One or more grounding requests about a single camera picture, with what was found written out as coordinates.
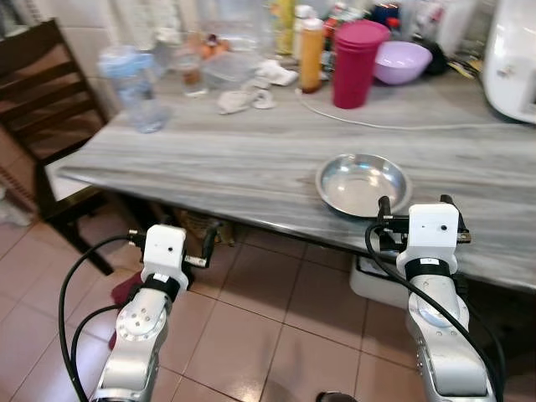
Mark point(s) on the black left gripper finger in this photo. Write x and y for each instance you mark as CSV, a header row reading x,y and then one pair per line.
x,y
136,239
210,244

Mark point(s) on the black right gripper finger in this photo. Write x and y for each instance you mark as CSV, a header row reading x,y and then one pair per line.
x,y
384,208
452,213

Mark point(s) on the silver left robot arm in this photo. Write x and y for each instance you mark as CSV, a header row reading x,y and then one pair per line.
x,y
138,339

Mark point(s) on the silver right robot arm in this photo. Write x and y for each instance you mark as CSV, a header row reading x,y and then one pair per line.
x,y
444,343

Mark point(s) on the shallow steel bowl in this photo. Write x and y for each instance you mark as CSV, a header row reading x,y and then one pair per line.
x,y
362,186

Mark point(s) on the white box under table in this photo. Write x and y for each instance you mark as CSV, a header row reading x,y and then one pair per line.
x,y
377,280

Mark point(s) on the dark red cloth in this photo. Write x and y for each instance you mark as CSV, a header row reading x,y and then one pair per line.
x,y
126,293

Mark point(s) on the red plastic tumbler with lid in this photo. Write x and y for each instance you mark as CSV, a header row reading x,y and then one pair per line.
x,y
358,67

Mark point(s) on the purple plastic bowl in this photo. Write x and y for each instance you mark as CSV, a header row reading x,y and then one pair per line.
x,y
406,63

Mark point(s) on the crumpled white tissue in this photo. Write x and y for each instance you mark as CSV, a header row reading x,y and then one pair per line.
x,y
237,100

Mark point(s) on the clear bottle with blue lid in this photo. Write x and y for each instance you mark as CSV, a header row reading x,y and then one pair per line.
x,y
138,92

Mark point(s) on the white kitchen appliance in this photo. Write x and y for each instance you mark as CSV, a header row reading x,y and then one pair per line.
x,y
512,63

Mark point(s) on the orange bottle with white cap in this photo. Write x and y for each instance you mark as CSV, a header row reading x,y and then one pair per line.
x,y
311,59

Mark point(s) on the dark robot foot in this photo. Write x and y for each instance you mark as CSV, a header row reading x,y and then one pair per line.
x,y
337,397

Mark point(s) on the small glass with brown drink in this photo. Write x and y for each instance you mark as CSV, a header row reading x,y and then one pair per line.
x,y
192,75

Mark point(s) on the dark wooden chair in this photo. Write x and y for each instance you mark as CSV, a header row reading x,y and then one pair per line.
x,y
46,92

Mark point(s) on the white folded cloth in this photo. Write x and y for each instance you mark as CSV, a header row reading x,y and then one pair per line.
x,y
276,73

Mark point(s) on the clear plastic container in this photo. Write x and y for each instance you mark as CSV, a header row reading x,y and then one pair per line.
x,y
228,71

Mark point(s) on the yellow bottle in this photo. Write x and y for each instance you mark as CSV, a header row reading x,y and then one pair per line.
x,y
284,25

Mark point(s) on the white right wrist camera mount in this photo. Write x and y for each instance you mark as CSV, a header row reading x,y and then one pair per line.
x,y
433,230

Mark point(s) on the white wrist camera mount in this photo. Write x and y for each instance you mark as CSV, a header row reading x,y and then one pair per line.
x,y
433,230
164,248

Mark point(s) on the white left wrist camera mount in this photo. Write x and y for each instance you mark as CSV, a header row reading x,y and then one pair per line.
x,y
164,248

